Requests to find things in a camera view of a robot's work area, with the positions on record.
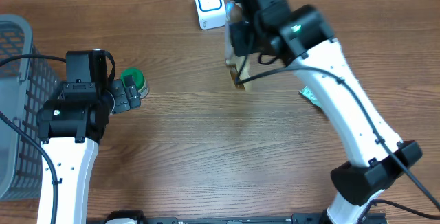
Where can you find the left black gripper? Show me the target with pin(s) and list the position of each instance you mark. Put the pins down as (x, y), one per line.
(128, 95)

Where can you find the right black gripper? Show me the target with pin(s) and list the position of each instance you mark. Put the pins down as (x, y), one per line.
(236, 38)

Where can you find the green lid jar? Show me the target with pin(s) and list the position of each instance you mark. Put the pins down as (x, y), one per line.
(133, 76)

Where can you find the brown beige snack pouch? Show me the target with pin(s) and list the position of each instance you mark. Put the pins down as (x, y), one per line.
(233, 15)

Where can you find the teal snack packet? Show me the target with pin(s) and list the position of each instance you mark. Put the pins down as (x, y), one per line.
(309, 95)

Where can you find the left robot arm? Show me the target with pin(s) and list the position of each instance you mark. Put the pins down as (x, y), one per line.
(71, 124)

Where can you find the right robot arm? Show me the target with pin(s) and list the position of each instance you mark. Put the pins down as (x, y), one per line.
(305, 43)

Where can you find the white barcode scanner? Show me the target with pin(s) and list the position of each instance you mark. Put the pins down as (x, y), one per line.
(211, 13)

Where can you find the grey plastic mesh basket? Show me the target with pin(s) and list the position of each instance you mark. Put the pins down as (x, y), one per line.
(25, 86)

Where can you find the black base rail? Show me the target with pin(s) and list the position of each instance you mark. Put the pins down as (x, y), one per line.
(137, 216)

